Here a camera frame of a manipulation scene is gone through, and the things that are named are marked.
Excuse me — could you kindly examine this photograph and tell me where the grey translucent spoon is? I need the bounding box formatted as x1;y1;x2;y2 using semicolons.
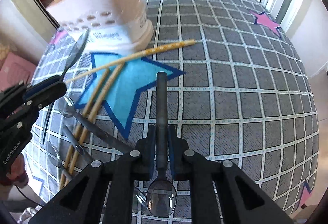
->
42;28;90;145

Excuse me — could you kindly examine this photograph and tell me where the plain wooden chopstick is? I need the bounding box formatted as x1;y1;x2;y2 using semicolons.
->
59;68;111;190
65;63;125;176

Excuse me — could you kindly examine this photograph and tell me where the speckled wooden chopstick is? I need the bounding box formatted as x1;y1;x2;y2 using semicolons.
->
65;39;196;83

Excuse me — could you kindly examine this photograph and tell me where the pink plastic stool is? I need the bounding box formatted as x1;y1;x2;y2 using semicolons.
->
0;52;36;91

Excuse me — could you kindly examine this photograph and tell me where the beige plastic utensil holder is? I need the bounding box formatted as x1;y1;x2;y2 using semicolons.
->
47;0;153;55

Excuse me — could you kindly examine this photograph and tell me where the grey checked star tablecloth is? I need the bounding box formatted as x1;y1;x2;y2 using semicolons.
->
24;0;320;224

